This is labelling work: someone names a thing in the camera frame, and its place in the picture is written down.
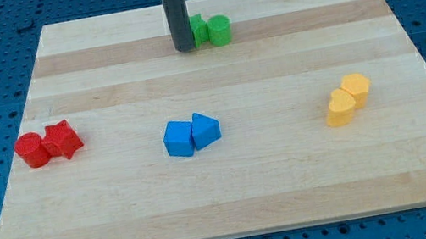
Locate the red cylinder block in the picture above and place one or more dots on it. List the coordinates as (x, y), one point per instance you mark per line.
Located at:
(30, 149)

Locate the red star block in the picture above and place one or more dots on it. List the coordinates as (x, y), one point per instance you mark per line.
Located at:
(61, 140)

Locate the yellow heart block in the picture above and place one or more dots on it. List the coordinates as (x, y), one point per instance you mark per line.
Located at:
(341, 108)

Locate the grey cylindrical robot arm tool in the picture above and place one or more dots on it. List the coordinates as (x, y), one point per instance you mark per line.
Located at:
(179, 24)

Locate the yellow hexagon block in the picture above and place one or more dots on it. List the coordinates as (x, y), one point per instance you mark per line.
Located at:
(358, 86)

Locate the green star block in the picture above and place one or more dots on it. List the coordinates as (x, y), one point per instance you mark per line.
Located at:
(199, 30)

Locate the blue triangle block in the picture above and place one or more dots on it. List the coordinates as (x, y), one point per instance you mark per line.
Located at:
(205, 130)

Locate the blue cube block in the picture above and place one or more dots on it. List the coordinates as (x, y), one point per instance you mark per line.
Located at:
(178, 139)

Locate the green cylinder block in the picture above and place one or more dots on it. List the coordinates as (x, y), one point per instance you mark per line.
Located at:
(219, 30)

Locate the light wooden board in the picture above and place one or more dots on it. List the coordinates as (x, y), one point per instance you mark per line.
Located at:
(118, 80)

